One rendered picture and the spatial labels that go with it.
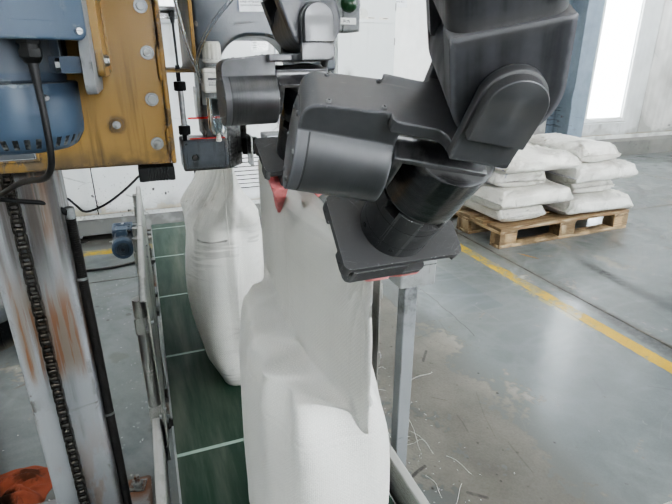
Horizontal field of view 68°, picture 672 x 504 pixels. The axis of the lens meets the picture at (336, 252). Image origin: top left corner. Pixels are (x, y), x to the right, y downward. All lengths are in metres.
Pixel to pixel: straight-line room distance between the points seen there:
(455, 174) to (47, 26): 0.49
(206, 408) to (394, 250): 1.02
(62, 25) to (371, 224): 0.43
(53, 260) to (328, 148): 0.81
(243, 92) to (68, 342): 0.70
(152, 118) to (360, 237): 0.59
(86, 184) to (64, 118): 2.99
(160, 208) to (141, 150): 2.85
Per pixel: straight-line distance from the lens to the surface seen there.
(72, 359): 1.13
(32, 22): 0.66
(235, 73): 0.55
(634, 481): 1.90
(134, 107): 0.91
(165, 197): 3.75
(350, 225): 0.39
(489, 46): 0.26
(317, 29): 0.55
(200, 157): 0.92
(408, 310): 1.04
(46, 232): 1.02
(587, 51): 6.55
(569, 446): 1.93
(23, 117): 0.72
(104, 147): 0.92
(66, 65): 0.72
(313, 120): 0.28
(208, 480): 1.17
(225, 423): 1.29
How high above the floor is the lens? 1.19
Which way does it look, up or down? 21 degrees down
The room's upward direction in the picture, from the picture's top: straight up
